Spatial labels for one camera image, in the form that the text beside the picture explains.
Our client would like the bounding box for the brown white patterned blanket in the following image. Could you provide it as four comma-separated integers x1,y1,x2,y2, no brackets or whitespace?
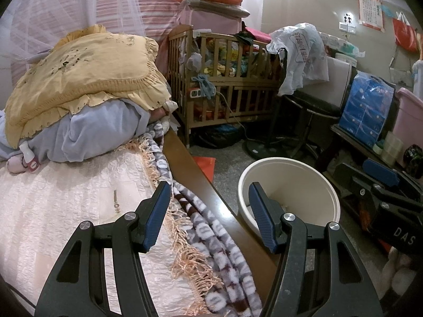
142,122,265,317

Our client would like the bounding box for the pink plastic tub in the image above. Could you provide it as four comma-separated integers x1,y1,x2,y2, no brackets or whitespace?
393,87,423,169

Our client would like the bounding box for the black fan base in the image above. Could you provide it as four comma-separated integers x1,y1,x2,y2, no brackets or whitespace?
244,137,300,161

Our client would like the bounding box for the wooden bed frame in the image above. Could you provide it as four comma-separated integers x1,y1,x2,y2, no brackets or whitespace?
161,129,281,299

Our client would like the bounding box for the pink soft item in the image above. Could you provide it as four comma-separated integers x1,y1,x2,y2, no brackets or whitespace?
7,155,30,174

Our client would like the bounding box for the colourful clothes pile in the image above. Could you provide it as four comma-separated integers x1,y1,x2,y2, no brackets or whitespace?
198,38,281,76

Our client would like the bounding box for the red wall poster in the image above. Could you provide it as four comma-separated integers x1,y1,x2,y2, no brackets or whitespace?
357,0,384,33

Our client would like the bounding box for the toilet paper pack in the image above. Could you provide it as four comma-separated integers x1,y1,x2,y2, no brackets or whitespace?
319,31,367,59

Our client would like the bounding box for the red hanging bag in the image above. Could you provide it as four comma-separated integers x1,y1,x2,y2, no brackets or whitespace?
392,11,421,53

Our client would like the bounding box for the dark round object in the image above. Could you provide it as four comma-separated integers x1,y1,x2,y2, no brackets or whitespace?
404,144,423,176

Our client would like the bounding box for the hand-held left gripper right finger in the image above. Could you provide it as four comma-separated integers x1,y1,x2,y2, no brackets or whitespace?
248,181,384,317

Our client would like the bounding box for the white bottle with red label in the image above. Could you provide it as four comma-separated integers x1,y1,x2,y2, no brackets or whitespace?
19,141,41,170

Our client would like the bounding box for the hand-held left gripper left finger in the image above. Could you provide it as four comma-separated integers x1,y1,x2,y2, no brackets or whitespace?
35,181,172,317

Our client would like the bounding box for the white plastic bag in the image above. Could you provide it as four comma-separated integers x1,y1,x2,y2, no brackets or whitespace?
266,22,331,97

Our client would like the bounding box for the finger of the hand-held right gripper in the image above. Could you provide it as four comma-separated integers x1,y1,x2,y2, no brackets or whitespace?
363,158,423,203
340,163,397,212

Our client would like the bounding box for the pink storage box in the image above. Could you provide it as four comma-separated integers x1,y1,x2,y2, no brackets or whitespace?
178,8,245,35

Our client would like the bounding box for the lavender fleece blanket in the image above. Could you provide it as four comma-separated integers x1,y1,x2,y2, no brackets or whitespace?
0,99,154,163

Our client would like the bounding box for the white waste bin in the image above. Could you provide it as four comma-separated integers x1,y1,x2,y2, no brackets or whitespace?
238,157,342,236

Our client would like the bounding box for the white mosquito net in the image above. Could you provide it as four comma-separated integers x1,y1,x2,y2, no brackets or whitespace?
0,0,172,83

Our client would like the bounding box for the white wall switch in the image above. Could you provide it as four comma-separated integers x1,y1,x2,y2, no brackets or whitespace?
339,13,357,34

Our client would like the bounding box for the blue tissue multipack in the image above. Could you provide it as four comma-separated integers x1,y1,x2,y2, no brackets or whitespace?
339,71,396,143

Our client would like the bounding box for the yellow quilted pillow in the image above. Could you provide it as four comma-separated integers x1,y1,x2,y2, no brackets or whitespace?
5,25,171,141

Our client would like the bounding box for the blue hanging cloth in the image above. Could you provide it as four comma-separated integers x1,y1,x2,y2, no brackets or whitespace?
192,74,217,100

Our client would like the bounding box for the clear plastic jar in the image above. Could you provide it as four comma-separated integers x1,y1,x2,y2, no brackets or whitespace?
373,131,404,167

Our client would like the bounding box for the wooden crib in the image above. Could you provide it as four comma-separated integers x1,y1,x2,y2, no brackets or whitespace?
168,25,288,147

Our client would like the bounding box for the red paper sheet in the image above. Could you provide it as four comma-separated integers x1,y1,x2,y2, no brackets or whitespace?
192,157,216,183

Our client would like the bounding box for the black chair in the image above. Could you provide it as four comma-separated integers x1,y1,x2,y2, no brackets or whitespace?
278,48,342,159

